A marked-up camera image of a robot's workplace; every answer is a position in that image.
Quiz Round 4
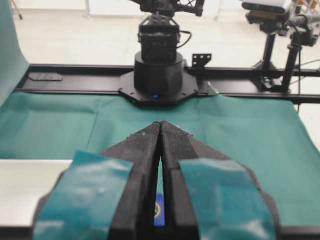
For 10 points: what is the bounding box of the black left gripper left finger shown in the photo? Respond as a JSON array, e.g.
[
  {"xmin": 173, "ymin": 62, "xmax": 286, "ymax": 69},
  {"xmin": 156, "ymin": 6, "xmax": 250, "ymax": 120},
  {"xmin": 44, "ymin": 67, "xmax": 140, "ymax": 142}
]
[{"xmin": 32, "ymin": 122, "xmax": 160, "ymax": 240}]

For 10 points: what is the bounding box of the white plastic case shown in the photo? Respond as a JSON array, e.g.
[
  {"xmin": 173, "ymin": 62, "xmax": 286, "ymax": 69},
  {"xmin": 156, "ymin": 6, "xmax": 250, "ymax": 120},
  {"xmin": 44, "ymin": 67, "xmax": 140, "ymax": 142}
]
[{"xmin": 0, "ymin": 159, "xmax": 72, "ymax": 227}]

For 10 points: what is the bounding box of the black table rail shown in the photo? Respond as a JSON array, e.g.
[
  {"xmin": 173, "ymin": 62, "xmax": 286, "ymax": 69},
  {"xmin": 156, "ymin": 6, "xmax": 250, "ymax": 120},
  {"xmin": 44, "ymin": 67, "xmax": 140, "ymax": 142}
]
[{"xmin": 14, "ymin": 64, "xmax": 320, "ymax": 106}]

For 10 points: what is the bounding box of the blue tape roll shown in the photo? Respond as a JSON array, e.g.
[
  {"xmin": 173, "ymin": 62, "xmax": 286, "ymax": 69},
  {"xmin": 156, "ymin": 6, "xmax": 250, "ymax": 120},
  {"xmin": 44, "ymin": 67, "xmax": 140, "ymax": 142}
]
[{"xmin": 154, "ymin": 193, "xmax": 166, "ymax": 227}]

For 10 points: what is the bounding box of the green table cloth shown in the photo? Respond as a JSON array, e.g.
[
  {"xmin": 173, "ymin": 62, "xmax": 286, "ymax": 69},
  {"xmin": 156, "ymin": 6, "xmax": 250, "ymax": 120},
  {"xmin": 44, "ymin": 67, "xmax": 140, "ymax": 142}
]
[{"xmin": 0, "ymin": 0, "xmax": 320, "ymax": 227}]

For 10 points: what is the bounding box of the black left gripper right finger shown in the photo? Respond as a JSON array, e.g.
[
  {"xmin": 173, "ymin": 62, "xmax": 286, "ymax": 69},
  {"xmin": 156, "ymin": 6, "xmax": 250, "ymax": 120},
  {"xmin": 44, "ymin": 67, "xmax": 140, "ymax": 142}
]
[{"xmin": 160, "ymin": 121, "xmax": 280, "ymax": 240}]

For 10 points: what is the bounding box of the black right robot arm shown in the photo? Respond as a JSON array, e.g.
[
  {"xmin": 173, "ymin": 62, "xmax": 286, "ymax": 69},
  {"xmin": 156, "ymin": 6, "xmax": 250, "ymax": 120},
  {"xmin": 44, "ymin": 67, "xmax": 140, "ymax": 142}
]
[{"xmin": 129, "ymin": 0, "xmax": 280, "ymax": 240}]

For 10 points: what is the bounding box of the camera on black stand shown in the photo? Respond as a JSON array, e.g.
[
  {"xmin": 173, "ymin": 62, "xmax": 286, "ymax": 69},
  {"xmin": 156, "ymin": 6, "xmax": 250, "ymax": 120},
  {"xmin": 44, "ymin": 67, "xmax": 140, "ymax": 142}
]
[{"xmin": 242, "ymin": 0, "xmax": 320, "ymax": 93}]

